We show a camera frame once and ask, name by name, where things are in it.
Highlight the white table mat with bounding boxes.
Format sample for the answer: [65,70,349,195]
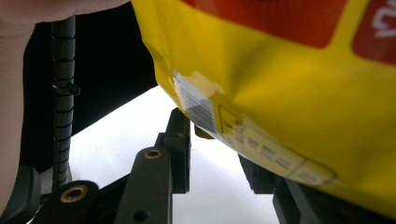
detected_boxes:
[68,85,281,224]

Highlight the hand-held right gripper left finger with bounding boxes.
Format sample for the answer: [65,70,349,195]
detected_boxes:
[154,106,191,194]

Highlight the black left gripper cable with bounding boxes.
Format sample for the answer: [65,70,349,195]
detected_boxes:
[50,15,81,191]

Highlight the yellow green sauce pouch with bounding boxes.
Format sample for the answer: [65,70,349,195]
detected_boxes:
[130,0,396,220]

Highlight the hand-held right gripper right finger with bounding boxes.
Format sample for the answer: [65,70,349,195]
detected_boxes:
[237,153,276,195]

